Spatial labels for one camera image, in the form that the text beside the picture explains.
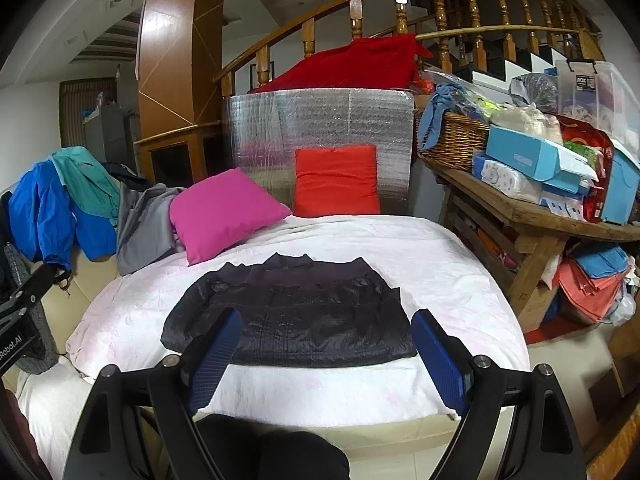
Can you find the clear plastic storage bin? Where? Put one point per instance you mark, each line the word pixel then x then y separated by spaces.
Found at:
pixel 605 95

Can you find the light blue cardboard box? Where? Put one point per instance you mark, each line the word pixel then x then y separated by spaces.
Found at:
pixel 520 150

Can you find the pink pillow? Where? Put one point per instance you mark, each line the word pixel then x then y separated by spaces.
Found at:
pixel 220 215

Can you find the white plastic bag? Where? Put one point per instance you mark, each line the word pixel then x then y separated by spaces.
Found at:
pixel 622 310

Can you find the wooden table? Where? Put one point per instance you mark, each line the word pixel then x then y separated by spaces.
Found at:
pixel 535 245

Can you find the silver foil insulation mat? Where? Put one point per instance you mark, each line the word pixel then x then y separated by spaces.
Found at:
pixel 320 115

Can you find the curved wooden column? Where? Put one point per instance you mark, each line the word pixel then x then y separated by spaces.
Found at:
pixel 170 60

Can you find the black puffer jacket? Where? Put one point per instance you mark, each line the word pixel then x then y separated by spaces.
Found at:
pixel 310 320

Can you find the wicker basket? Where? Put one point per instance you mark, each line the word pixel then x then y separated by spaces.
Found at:
pixel 455 145

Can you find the brown wooden door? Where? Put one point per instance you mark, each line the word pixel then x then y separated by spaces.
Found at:
pixel 70 120

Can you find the red gift box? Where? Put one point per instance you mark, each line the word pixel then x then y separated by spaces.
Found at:
pixel 585 135

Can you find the light blue plastic bin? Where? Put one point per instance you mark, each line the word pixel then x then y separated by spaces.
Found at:
pixel 622 190

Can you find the teal jacket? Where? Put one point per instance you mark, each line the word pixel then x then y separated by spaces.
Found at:
pixel 90 180

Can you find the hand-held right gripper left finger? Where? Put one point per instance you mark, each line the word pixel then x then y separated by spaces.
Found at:
pixel 215 360

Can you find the blue jacket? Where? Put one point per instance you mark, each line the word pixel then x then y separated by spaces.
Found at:
pixel 45 215

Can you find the grey cabinet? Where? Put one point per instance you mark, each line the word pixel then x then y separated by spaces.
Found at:
pixel 107 135

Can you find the dark checked garment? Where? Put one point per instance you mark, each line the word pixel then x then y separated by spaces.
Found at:
pixel 42 340

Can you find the stack of coral folded cloths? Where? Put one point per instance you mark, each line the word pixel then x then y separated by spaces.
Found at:
pixel 585 290

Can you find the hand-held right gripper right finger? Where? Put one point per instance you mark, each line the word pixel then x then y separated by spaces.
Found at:
pixel 440 360

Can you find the white bag of beige goods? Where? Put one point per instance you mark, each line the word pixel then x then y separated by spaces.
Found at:
pixel 525 120

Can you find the blue folded cloth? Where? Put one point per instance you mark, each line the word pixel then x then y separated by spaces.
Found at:
pixel 600 260

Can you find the grey garment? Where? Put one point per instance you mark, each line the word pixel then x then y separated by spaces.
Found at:
pixel 145 235

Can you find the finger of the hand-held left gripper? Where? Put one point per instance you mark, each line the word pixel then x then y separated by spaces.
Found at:
pixel 37 280

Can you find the dark plastic bag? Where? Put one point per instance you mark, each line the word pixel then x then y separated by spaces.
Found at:
pixel 535 90

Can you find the red pillow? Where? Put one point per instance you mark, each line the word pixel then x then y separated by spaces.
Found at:
pixel 335 180

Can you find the white staircase steps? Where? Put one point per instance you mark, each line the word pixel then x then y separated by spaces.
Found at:
pixel 515 60

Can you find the red blanket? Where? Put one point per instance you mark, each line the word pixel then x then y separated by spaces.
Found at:
pixel 350 67

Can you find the wooden stair railing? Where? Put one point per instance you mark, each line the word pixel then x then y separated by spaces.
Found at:
pixel 356 20

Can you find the blue white tissue pack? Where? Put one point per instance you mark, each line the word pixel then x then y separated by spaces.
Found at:
pixel 562 207

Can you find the red floor mat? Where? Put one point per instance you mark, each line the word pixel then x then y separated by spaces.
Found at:
pixel 550 332

